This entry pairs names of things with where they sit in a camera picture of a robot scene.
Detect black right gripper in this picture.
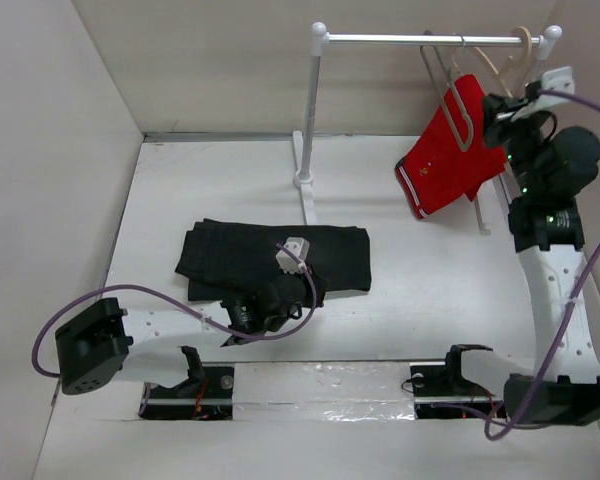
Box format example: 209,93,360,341
474,93,546,195

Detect black trousers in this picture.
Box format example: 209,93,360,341
175,219,372,302

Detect grey trouser hanger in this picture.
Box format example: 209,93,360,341
419,45,475,152

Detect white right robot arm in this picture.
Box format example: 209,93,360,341
442,88,600,437

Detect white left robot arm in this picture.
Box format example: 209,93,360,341
55,271,326,397

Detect beige wooden hanger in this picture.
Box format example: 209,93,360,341
449,26,542,101

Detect red shorts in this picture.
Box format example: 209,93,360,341
395,74,506,219

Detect white metal clothes rack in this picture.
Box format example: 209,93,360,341
292,22,563,225

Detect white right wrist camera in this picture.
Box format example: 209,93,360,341
511,66,575,122

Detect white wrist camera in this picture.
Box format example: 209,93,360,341
275,237,310,274
511,66,575,122

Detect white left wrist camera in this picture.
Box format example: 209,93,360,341
275,237,310,274

